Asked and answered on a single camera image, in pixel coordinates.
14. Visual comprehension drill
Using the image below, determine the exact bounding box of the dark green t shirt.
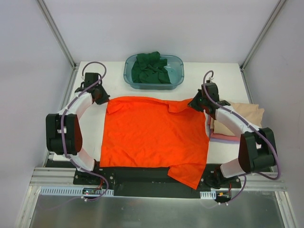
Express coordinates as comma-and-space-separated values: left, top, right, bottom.
131, 51, 171, 84

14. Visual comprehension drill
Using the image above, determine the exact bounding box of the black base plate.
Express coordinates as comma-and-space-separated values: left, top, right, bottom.
46, 160, 242, 199

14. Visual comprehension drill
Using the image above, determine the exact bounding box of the orange t shirt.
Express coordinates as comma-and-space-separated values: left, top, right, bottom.
100, 96, 209, 189

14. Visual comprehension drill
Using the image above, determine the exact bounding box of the right white cable duct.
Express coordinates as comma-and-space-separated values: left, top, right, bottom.
200, 190, 217, 200

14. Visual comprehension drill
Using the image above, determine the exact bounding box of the lavender folded t shirt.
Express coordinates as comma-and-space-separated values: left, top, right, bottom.
210, 136, 240, 144

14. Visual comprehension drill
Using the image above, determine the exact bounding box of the left aluminium frame post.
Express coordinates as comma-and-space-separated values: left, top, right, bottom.
36, 0, 77, 69

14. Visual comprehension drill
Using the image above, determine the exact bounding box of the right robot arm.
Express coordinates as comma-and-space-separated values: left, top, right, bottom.
188, 81, 278, 189

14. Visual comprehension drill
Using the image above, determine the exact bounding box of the beige folded t shirt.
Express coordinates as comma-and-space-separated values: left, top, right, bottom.
210, 102, 265, 136

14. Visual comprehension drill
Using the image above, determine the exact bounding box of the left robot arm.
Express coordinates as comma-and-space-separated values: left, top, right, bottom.
46, 73, 110, 185

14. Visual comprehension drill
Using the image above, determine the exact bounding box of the left white cable duct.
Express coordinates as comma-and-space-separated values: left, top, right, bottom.
40, 187, 114, 198

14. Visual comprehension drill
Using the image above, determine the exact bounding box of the white cable duct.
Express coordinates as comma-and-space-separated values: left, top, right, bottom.
40, 187, 114, 198
200, 190, 217, 200

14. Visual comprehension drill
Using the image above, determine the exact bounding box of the aluminium frame post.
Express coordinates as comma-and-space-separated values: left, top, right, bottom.
36, 0, 77, 69
239, 0, 287, 72

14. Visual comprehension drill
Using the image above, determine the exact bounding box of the right aluminium frame post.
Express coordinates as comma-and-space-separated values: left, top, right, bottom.
239, 0, 287, 72

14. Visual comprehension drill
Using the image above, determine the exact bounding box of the teal plastic bin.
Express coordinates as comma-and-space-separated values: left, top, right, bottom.
123, 54, 184, 90

